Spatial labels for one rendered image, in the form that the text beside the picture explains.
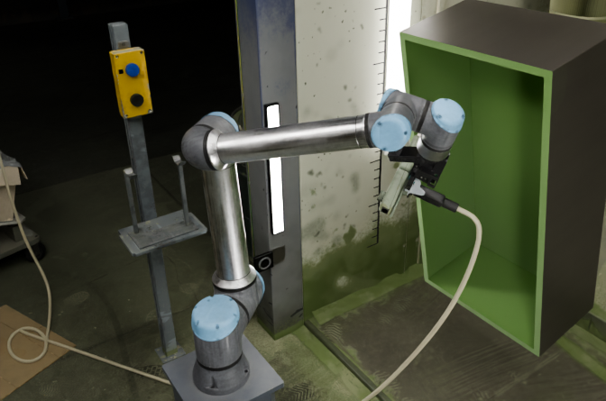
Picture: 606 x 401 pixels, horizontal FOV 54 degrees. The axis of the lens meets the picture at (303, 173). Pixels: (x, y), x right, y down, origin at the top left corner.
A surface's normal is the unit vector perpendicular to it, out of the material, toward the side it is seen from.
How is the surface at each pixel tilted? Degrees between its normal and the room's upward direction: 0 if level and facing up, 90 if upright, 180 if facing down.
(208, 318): 5
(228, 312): 5
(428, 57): 90
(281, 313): 90
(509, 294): 12
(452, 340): 0
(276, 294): 90
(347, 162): 90
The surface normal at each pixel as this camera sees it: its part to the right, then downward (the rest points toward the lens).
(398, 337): -0.02, -0.89
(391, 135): -0.20, 0.43
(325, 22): 0.55, 0.36
